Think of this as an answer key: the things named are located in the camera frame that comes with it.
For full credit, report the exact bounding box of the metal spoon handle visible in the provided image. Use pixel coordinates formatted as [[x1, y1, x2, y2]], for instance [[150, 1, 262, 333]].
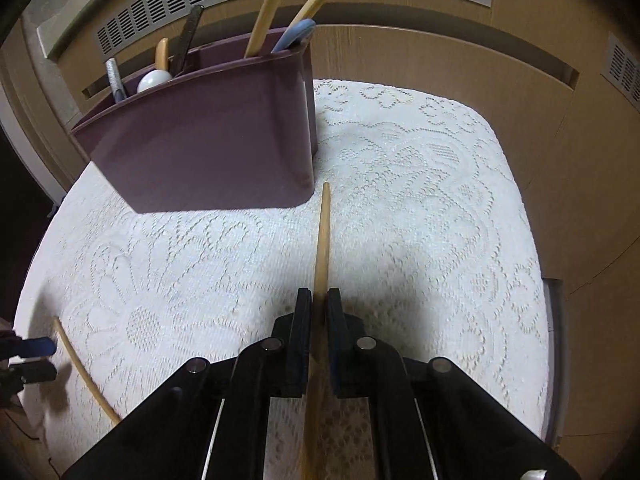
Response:
[[169, 4, 205, 76]]

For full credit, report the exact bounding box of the white ceramic spoon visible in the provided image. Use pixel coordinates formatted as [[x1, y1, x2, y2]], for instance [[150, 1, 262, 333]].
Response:
[[136, 69, 174, 94]]

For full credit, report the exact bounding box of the silver textured handle utensil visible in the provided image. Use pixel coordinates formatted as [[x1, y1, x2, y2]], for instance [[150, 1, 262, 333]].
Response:
[[104, 58, 128, 104]]

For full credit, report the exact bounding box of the small white vent grille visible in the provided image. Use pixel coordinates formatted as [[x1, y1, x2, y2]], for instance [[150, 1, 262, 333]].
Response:
[[599, 33, 640, 99]]

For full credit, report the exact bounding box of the purple plastic utensil holder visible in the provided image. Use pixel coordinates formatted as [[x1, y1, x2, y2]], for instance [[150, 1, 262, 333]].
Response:
[[69, 27, 319, 215]]

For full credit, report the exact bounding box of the white lace tablecloth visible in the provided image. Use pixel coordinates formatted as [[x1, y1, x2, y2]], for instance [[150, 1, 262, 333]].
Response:
[[12, 78, 552, 480]]

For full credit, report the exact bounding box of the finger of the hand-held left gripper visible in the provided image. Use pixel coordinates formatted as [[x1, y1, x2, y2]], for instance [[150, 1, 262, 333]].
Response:
[[0, 361, 59, 405], [7, 337, 57, 360]]

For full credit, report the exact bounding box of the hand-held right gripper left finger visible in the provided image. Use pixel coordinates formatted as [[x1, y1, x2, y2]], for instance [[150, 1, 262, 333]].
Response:
[[62, 287, 313, 480]]

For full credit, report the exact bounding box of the blue utensil handle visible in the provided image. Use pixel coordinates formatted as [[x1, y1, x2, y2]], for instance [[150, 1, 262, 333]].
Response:
[[272, 18, 317, 54]]

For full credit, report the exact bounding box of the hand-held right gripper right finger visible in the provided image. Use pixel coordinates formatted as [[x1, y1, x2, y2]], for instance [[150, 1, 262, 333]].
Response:
[[326, 287, 581, 480]]

